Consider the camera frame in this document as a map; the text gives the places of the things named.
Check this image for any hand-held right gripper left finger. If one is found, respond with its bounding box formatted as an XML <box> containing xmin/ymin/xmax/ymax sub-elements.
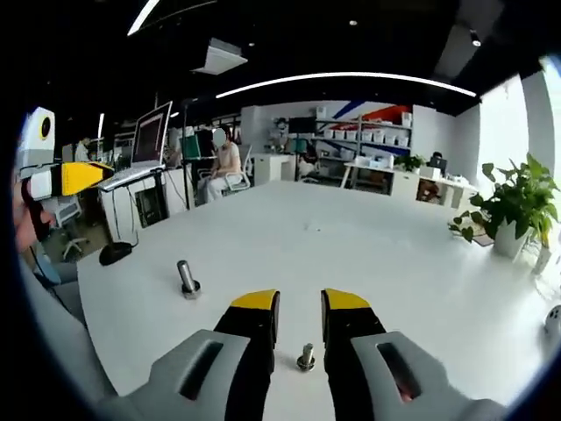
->
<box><xmin>103</xmin><ymin>288</ymin><xmax>281</xmax><ymax>421</ymax></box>

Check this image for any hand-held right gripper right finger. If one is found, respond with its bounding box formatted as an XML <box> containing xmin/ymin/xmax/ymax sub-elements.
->
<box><xmin>320</xmin><ymin>288</ymin><xmax>509</xmax><ymax>421</ymax></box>

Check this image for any thin threaded metal stud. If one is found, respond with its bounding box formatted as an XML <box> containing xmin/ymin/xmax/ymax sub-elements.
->
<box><xmin>295</xmin><ymin>342</ymin><xmax>317</xmax><ymax>373</ymax></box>

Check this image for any thick threaded metal stud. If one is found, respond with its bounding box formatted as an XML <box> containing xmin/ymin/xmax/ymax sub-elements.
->
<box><xmin>176</xmin><ymin>259</ymin><xmax>202</xmax><ymax>300</ymax></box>

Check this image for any person's left hand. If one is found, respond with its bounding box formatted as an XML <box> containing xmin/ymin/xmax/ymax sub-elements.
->
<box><xmin>12</xmin><ymin>190</ymin><xmax>54</xmax><ymax>253</ymax></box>

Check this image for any white office chair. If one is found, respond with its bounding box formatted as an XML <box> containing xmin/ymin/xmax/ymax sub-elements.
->
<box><xmin>54</xmin><ymin>196</ymin><xmax>89</xmax><ymax>260</ymax></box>

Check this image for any white laptop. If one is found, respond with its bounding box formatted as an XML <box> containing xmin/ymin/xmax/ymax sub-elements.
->
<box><xmin>98</xmin><ymin>100</ymin><xmax>174</xmax><ymax>192</ymax></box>

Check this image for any laptop stand table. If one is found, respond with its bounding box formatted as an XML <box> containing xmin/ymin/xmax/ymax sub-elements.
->
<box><xmin>98</xmin><ymin>168</ymin><xmax>172</xmax><ymax>246</ymax></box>

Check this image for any black stand pole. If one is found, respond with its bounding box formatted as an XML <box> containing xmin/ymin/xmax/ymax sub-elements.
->
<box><xmin>181</xmin><ymin>98</ymin><xmax>196</xmax><ymax>211</ymax></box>

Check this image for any black computer mouse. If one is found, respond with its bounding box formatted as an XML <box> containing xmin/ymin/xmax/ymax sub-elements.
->
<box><xmin>98</xmin><ymin>243</ymin><xmax>133</xmax><ymax>267</ymax></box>

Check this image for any green panel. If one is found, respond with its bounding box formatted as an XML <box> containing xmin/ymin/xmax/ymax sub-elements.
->
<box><xmin>178</xmin><ymin>133</ymin><xmax>203</xmax><ymax>161</ymax></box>

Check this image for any light grey office chair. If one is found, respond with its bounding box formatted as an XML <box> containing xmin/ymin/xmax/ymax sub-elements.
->
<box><xmin>199</xmin><ymin>144</ymin><xmax>255</xmax><ymax>194</ymax></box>

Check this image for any grey mesh office chair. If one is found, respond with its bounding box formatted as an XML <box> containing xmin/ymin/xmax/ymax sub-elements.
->
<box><xmin>19</xmin><ymin>258</ymin><xmax>122</xmax><ymax>400</ymax></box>

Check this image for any white cabinet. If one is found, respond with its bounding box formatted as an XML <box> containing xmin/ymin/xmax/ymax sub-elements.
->
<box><xmin>252</xmin><ymin>153</ymin><xmax>297</xmax><ymax>188</ymax></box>

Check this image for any long ceiling light strip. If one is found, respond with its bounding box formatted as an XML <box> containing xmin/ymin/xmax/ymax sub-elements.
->
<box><xmin>215</xmin><ymin>72</ymin><xmax>478</xmax><ymax>100</ymax></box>
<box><xmin>126</xmin><ymin>0</ymin><xmax>161</xmax><ymax>37</ymax></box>

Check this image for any ceiling air vent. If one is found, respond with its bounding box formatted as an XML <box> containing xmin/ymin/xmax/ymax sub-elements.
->
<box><xmin>191</xmin><ymin>37</ymin><xmax>249</xmax><ymax>76</ymax></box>

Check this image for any white game controller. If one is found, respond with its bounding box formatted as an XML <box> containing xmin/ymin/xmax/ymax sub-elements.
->
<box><xmin>543</xmin><ymin>304</ymin><xmax>561</xmax><ymax>339</ymax></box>

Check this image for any white office desk row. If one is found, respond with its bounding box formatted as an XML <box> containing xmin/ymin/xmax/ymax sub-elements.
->
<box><xmin>344</xmin><ymin>160</ymin><xmax>479</xmax><ymax>210</ymax></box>

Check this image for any black monitor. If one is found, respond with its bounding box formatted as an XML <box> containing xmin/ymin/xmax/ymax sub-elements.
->
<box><xmin>288</xmin><ymin>117</ymin><xmax>317</xmax><ymax>135</ymax></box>

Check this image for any small green desk plant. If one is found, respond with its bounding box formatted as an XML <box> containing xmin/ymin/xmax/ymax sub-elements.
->
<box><xmin>394</xmin><ymin>153</ymin><xmax>427</xmax><ymax>173</ymax></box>

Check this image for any large potted green plant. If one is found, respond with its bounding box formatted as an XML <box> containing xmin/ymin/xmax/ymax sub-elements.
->
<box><xmin>447</xmin><ymin>153</ymin><xmax>560</xmax><ymax>260</ymax></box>

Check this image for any shelf with white bins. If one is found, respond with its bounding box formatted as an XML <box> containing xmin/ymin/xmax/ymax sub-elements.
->
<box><xmin>315</xmin><ymin>104</ymin><xmax>414</xmax><ymax>157</ymax></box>

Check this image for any black mouse cable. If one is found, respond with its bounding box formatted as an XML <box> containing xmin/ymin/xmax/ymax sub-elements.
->
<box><xmin>110</xmin><ymin>183</ymin><xmax>142</xmax><ymax>247</ymax></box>

